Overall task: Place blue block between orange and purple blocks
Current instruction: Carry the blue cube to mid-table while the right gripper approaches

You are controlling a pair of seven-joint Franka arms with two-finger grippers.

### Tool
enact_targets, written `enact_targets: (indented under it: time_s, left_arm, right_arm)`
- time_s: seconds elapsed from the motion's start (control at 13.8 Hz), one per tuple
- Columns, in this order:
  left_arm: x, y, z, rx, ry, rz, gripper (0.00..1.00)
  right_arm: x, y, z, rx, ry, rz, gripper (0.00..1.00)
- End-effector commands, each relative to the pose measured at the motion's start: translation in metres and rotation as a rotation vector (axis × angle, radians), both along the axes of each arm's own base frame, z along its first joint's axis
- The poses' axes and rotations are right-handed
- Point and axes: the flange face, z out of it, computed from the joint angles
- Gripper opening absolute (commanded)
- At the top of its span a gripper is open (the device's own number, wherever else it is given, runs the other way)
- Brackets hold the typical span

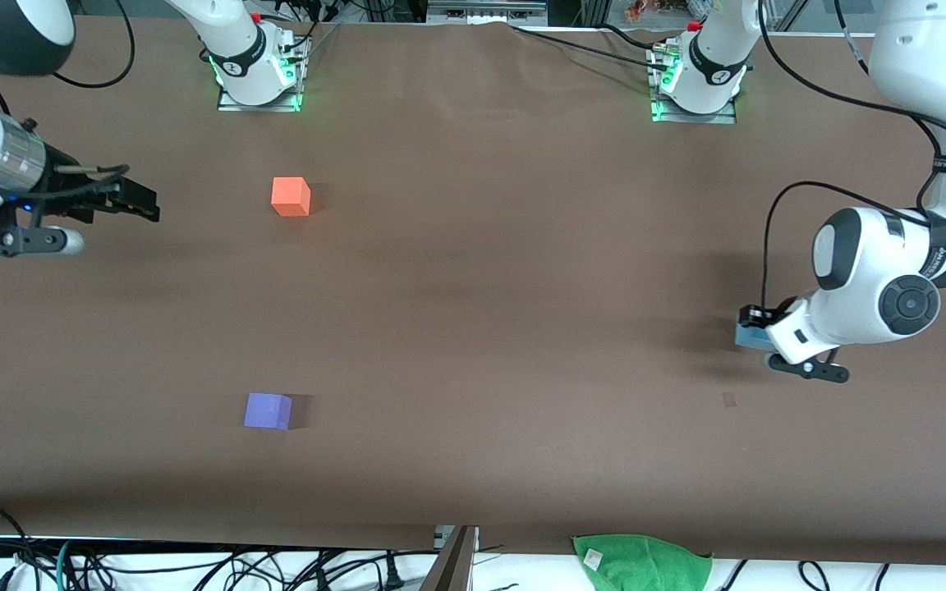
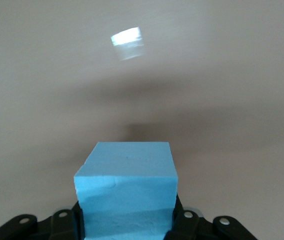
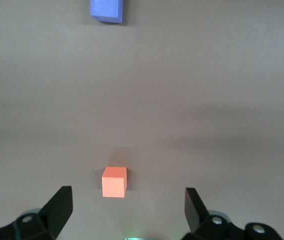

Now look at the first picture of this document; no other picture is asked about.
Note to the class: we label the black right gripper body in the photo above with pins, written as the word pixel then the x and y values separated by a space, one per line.
pixel 71 199

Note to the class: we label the light blue block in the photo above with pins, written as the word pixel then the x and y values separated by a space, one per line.
pixel 748 337

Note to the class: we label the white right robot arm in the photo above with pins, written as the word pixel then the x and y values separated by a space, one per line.
pixel 227 25

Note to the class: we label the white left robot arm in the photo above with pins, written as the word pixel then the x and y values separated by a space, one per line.
pixel 925 66

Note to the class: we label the orange block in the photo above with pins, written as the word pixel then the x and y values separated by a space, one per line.
pixel 288 197

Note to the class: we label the purple block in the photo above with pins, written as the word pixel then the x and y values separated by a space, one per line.
pixel 266 410

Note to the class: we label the brown table cover sheet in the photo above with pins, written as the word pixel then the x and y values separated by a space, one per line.
pixel 481 328

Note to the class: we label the green cloth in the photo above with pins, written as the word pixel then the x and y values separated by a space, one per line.
pixel 645 565

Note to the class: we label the white label on cloth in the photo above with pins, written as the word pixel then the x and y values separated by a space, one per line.
pixel 593 559

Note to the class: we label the colourful background objects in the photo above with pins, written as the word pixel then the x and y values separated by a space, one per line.
pixel 662 10

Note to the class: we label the black power plug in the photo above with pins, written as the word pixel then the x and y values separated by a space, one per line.
pixel 392 573

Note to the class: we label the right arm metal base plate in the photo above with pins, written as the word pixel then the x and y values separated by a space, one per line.
pixel 231 104

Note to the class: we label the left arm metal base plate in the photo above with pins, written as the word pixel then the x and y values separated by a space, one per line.
pixel 723 117

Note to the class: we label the aluminium profile post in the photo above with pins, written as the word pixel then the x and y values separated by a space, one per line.
pixel 452 566

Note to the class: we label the aluminium frame rail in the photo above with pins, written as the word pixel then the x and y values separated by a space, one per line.
pixel 485 10

